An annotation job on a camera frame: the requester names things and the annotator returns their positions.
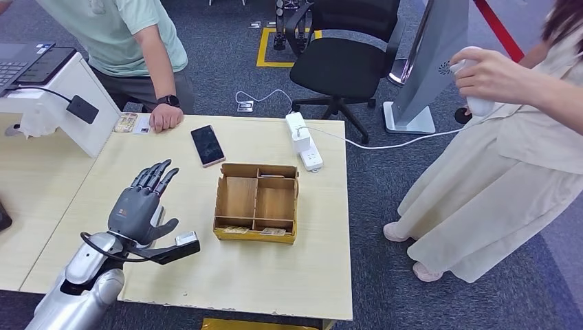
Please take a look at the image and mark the black wristwatch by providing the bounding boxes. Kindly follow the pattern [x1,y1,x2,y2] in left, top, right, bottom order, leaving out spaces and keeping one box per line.
[156,94,182,109]

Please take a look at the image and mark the person's hand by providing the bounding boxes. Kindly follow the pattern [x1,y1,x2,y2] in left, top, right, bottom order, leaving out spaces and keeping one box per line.
[149,103,184,133]
[448,47,516,106]

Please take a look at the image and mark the patterned card stack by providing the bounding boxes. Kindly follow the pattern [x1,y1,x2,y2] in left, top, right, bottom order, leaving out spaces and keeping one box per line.
[113,112,139,134]

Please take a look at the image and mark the white desktop terminal stand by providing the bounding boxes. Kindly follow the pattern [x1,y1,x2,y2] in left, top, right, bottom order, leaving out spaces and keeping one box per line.
[0,51,122,158]

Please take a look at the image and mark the pale shoe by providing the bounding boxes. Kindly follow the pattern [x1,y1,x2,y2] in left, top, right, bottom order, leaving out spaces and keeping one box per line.
[412,261,443,283]
[383,221,411,243]

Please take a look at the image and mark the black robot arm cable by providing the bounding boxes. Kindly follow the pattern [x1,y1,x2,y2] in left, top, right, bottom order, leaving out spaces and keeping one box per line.
[80,231,151,264]

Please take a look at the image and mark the white ID card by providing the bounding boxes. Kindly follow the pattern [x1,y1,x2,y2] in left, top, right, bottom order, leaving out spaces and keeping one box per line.
[133,114,152,135]

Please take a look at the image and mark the white charger plug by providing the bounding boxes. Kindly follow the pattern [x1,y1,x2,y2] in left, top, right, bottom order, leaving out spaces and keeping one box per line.
[291,125,313,153]

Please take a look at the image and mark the white charger cable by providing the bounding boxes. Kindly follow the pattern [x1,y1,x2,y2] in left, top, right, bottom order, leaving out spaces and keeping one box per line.
[296,122,470,151]

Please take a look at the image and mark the yellow box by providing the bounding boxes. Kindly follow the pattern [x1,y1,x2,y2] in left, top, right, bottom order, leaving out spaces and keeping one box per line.
[201,317,336,330]

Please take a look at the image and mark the black tablet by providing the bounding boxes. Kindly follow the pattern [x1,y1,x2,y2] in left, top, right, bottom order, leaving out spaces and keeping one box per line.
[16,46,78,86]

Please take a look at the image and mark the black metal stand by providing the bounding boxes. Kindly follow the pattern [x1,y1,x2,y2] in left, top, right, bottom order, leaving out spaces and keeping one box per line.
[273,0,315,52]

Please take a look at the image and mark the white floor cable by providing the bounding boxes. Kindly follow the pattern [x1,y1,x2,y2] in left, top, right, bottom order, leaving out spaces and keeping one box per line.
[234,88,295,115]

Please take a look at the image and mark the person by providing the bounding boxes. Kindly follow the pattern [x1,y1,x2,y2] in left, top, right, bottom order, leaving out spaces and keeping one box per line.
[0,0,196,133]
[382,0,583,284]

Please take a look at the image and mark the black power adapter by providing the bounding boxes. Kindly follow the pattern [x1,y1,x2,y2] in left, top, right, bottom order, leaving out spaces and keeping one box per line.
[66,94,100,124]

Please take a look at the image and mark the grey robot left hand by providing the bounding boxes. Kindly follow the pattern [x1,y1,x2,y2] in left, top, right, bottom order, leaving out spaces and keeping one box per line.
[107,159,181,247]

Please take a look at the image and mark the black adapter cable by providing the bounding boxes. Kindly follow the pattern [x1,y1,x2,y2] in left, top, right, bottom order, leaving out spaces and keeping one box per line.
[9,85,74,103]

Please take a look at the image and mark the wooden compartment box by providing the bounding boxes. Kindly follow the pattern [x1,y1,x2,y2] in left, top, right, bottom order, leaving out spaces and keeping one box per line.
[212,163,300,245]

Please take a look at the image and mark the black office chair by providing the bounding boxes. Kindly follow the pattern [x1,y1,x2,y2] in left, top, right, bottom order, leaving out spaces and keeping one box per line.
[284,0,406,145]

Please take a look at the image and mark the dark laptop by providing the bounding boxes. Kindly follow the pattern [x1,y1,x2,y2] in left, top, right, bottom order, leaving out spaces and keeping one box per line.
[0,41,56,98]

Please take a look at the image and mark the white handheld controller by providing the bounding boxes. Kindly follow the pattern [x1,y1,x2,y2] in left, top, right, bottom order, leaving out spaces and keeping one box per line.
[450,45,496,117]

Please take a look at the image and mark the pale grey card reader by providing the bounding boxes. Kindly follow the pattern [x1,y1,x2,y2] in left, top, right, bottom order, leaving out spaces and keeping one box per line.
[150,203,165,231]

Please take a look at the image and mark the dark brown object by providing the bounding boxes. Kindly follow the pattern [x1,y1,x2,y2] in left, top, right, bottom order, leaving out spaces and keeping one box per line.
[0,200,14,233]

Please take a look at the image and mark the grey kiosk screen stand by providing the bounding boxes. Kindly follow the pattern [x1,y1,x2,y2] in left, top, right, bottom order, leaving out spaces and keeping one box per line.
[383,0,470,135]

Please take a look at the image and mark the white power strip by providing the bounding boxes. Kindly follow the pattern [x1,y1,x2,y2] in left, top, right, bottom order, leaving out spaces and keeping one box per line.
[285,111,325,173]

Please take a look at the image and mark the black smartphone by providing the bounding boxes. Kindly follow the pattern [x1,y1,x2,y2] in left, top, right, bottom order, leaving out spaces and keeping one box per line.
[190,124,227,168]

